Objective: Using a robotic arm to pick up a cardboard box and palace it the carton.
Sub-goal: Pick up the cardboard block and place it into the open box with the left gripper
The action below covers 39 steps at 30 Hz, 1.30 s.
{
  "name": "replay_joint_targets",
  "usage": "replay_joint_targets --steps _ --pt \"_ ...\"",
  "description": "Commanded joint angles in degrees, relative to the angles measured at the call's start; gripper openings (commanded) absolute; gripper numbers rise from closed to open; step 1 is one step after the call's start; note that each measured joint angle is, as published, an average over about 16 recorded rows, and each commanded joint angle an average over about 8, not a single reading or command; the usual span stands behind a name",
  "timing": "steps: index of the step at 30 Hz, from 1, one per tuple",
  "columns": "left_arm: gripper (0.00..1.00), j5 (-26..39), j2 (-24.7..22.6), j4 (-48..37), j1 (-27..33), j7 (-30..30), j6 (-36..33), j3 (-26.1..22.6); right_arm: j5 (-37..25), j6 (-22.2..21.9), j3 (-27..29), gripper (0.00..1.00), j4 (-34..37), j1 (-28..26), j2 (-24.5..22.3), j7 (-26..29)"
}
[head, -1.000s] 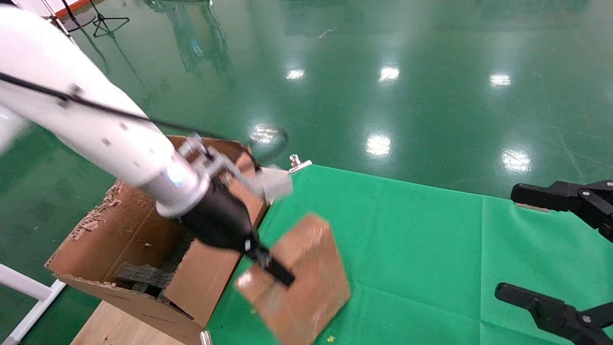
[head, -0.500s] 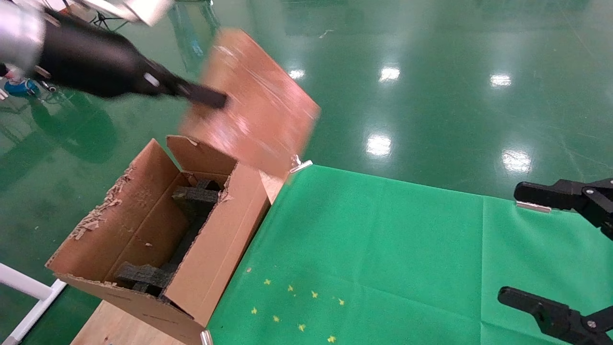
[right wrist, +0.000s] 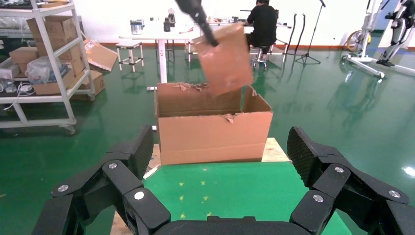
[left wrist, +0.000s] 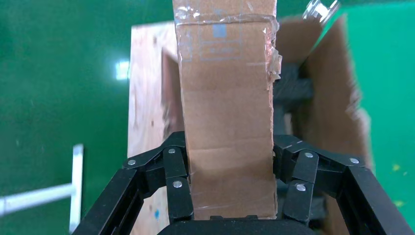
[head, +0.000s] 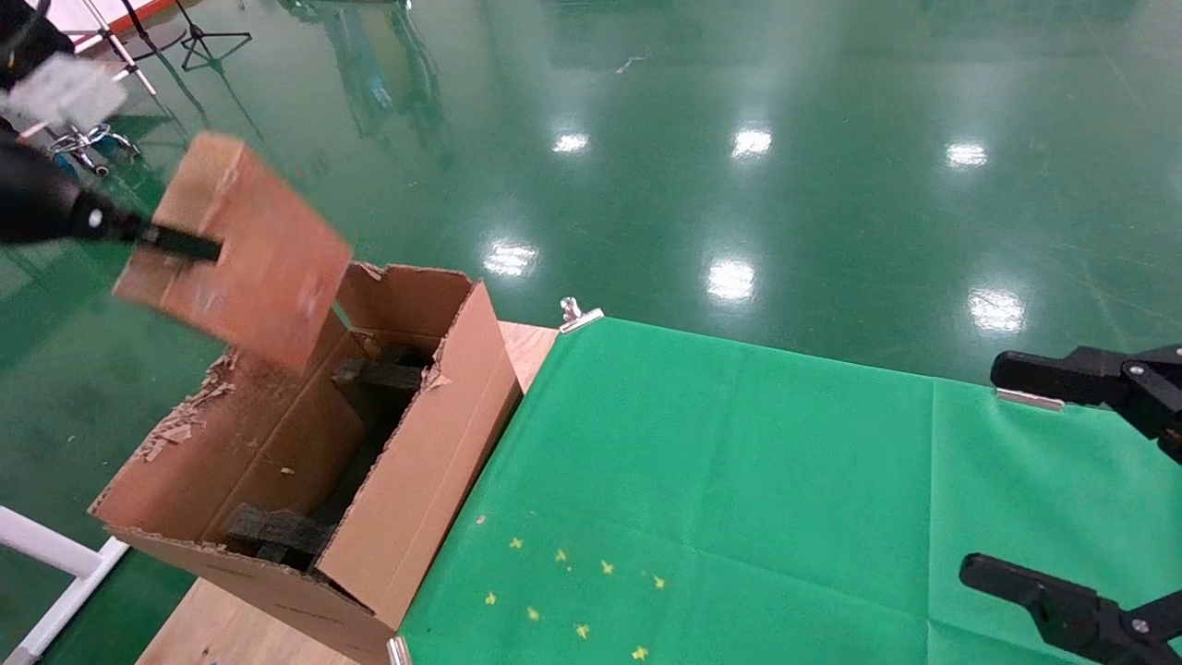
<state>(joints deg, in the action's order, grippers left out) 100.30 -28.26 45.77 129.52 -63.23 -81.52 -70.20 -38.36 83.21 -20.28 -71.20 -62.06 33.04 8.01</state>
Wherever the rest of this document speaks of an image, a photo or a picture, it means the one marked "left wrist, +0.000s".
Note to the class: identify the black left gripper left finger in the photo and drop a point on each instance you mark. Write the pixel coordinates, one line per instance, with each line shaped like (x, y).
(152, 165)

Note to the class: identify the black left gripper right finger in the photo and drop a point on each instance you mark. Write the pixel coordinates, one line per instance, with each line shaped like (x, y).
(324, 168)

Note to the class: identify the small taped cardboard box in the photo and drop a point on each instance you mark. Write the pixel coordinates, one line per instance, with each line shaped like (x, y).
(227, 113)

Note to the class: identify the large open cardboard carton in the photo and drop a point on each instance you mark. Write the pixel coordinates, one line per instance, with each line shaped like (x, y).
(330, 97)

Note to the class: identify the black foam block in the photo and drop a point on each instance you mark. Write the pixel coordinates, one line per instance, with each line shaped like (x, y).
(291, 87)

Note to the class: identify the green table cloth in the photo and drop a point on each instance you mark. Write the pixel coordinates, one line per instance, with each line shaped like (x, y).
(389, 81)

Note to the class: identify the silver cloth clip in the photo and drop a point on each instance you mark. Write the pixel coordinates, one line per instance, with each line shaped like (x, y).
(319, 9)

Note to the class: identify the white table frame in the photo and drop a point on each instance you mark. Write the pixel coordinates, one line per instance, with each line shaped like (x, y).
(39, 194)

